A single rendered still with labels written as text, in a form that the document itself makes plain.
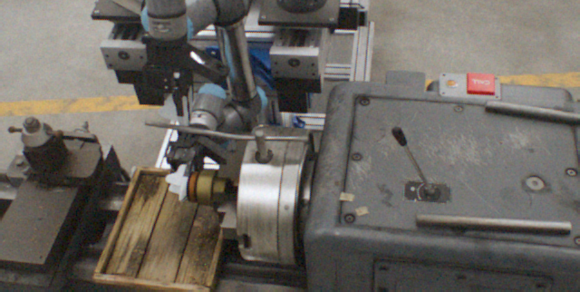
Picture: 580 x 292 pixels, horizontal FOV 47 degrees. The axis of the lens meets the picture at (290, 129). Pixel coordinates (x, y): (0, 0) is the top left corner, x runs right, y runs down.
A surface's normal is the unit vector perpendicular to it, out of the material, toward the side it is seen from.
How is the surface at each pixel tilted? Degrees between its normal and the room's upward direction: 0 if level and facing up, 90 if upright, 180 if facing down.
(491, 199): 0
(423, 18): 0
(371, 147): 0
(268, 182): 27
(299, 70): 90
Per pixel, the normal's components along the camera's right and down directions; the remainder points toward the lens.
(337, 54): -0.07, -0.67
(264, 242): -0.18, 0.59
